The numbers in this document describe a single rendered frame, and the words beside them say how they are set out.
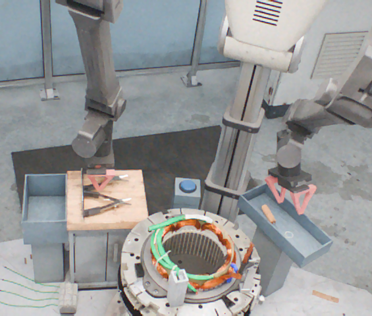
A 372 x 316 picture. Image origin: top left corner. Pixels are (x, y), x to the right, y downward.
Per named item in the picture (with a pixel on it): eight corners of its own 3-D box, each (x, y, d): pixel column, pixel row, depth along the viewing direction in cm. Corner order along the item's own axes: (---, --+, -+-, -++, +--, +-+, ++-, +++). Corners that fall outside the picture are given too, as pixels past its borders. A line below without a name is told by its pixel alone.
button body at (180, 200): (188, 255, 161) (200, 197, 145) (165, 253, 161) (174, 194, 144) (187, 237, 166) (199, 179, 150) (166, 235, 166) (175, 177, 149)
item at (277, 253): (303, 303, 153) (334, 239, 134) (276, 320, 148) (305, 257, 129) (247, 245, 167) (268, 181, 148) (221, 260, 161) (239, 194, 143)
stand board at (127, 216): (67, 230, 129) (66, 224, 127) (67, 177, 143) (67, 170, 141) (148, 228, 133) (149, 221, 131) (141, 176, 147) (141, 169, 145)
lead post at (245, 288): (250, 292, 116) (263, 259, 108) (239, 293, 115) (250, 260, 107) (249, 286, 117) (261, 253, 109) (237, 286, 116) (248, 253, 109)
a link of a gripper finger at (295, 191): (295, 221, 129) (294, 186, 126) (277, 210, 135) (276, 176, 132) (317, 213, 132) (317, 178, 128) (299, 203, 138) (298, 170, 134)
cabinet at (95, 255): (70, 291, 146) (68, 230, 129) (70, 239, 160) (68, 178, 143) (139, 288, 150) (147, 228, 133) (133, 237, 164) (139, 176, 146)
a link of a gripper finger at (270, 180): (281, 212, 134) (280, 178, 130) (265, 203, 140) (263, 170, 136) (302, 205, 136) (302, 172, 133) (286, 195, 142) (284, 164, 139)
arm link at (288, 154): (324, 116, 127) (292, 101, 127) (327, 131, 116) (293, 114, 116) (299, 157, 132) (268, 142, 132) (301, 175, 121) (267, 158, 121)
